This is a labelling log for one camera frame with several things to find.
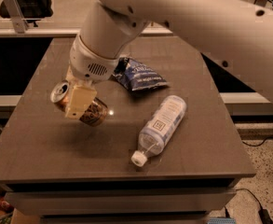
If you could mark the clear plastic water bottle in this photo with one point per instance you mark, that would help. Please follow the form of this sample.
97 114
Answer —
158 131

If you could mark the brown table with drawers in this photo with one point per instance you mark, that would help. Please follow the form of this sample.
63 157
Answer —
66 172

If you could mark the red can under table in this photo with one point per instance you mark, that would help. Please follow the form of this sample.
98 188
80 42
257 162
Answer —
5 206

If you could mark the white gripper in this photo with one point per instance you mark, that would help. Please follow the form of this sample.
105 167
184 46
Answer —
90 66

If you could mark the blue chip bag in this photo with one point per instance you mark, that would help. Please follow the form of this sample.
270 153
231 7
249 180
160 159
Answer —
136 76

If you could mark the orange LaCroix soda can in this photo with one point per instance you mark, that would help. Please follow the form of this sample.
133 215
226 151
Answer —
93 115

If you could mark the left metal railing bracket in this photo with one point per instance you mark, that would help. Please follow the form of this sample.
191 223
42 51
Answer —
19 23

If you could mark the glass railing panel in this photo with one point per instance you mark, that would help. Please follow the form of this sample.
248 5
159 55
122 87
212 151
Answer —
66 14

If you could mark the black office chair left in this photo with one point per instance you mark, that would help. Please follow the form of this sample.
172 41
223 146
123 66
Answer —
35 10

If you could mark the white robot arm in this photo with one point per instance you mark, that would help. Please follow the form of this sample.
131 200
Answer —
234 34

